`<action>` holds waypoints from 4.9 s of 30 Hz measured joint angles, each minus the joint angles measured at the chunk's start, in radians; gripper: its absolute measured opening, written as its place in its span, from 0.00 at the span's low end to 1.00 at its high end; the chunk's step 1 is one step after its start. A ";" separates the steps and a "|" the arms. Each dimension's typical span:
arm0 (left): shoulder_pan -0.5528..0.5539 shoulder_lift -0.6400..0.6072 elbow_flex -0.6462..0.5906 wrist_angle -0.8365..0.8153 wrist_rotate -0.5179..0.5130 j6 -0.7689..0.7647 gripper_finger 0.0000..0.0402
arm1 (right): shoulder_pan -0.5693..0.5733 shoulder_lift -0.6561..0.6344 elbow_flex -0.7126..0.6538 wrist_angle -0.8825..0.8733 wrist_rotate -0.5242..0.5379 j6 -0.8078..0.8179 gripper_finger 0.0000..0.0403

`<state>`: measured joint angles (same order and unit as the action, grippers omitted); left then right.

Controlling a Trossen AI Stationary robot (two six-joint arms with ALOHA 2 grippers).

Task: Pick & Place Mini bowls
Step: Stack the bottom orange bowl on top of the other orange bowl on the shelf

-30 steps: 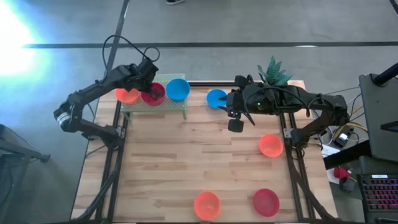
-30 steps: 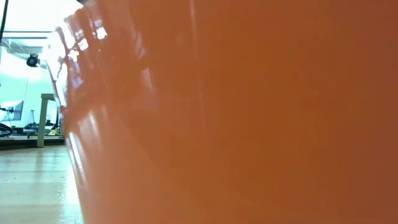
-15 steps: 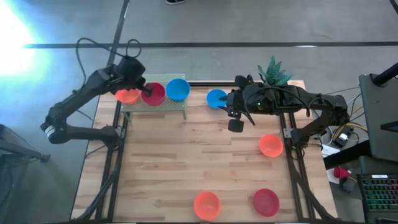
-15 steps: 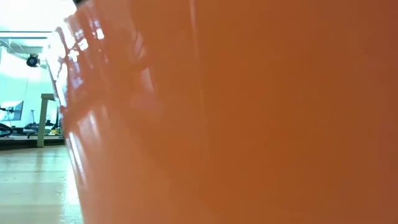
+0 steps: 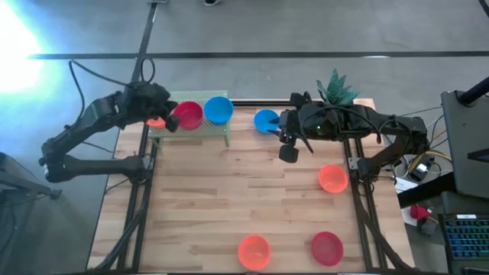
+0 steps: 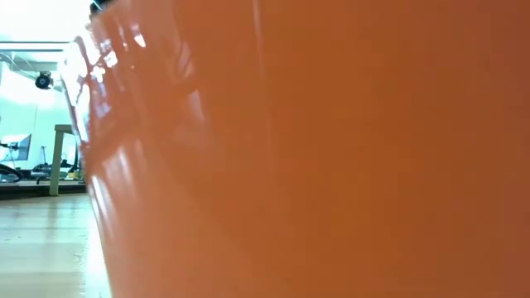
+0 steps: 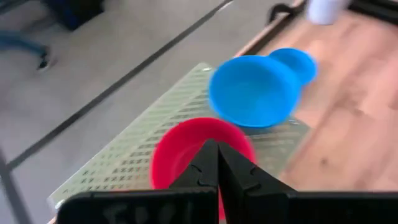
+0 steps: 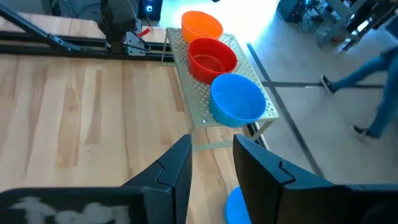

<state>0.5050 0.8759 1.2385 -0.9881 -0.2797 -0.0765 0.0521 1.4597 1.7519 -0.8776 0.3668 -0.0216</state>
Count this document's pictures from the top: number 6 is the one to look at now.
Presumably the green perforated metal shelf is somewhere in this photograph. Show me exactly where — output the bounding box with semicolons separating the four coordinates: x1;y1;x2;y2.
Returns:
48;123;76;197

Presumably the computer monitor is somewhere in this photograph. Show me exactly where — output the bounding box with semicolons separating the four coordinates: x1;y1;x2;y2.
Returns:
0;133;32;162

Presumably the orange plastic mini bowl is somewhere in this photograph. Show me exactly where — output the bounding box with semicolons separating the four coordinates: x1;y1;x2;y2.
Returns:
72;0;530;298

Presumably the black aluminium crossbar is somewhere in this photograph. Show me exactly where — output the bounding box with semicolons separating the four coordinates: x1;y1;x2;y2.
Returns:
0;180;89;199

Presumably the black round device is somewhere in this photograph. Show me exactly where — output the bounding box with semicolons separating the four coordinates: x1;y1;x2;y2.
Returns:
34;70;54;90

